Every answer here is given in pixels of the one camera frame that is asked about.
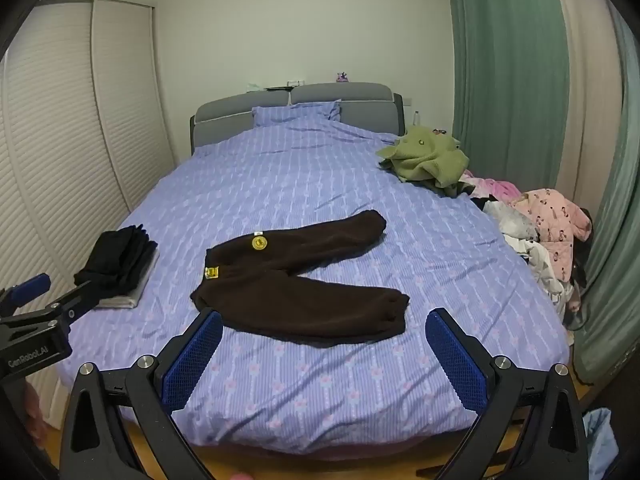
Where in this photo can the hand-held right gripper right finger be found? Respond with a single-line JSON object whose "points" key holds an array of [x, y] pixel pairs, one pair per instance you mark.
{"points": [[457, 360]]}

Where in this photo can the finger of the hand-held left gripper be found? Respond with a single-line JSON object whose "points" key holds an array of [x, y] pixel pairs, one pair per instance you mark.
{"points": [[72, 300], [27, 287]]}

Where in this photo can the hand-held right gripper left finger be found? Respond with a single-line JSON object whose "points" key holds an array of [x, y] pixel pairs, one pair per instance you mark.
{"points": [[192, 360]]}

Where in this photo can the brown fleece pants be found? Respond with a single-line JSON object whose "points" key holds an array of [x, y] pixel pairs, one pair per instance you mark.
{"points": [[300, 280]]}

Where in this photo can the grey folded cloth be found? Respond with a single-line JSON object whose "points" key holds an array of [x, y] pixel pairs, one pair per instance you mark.
{"points": [[122, 301]]}

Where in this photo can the stack of black folded clothes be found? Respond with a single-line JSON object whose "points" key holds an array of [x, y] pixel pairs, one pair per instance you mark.
{"points": [[120, 262]]}

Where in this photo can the white crumpled garment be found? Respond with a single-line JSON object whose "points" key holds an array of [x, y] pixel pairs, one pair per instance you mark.
{"points": [[545, 272]]}

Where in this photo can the white and grey garment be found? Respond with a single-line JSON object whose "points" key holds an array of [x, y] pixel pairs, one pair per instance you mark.
{"points": [[510, 222]]}

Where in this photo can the white louvred wardrobe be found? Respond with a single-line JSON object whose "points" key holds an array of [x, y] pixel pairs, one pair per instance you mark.
{"points": [[75, 135]]}

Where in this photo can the light blue cloth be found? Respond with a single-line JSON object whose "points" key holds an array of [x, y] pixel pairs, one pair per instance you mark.
{"points": [[597, 440]]}

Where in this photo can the pink printed jacket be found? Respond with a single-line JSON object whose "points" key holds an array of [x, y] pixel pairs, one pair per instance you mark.
{"points": [[550, 220]]}

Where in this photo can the pink cloth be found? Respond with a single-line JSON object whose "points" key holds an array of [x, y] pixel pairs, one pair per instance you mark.
{"points": [[492, 187]]}

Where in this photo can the green curtain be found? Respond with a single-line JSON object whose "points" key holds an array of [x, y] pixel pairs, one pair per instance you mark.
{"points": [[505, 45], [615, 260]]}

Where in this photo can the green fleece garment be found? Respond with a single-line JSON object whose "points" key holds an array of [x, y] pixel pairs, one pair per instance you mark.
{"points": [[425, 160]]}

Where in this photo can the purple floral duvet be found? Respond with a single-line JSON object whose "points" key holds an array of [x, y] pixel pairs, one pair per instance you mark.
{"points": [[300, 175]]}

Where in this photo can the grey padded headboard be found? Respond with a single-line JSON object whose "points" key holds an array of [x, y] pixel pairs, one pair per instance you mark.
{"points": [[225, 115]]}

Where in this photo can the clear bottle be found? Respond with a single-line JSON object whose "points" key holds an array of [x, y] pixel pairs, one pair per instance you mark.
{"points": [[415, 119]]}

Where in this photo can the purple floral pillow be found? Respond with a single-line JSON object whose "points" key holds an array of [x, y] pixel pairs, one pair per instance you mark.
{"points": [[295, 112]]}

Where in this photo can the pale green cloth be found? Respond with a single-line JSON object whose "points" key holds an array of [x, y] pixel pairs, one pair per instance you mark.
{"points": [[254, 86]]}

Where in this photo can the flat dark item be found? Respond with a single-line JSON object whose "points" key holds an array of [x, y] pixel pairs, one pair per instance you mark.
{"points": [[278, 89]]}

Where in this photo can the small white box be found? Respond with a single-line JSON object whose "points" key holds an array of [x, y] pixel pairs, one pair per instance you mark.
{"points": [[296, 83]]}

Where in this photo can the beige curtain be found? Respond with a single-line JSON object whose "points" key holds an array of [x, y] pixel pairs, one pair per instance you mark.
{"points": [[590, 85]]}

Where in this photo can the purple toy figure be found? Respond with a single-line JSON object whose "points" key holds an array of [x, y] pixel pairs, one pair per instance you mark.
{"points": [[343, 77]]}

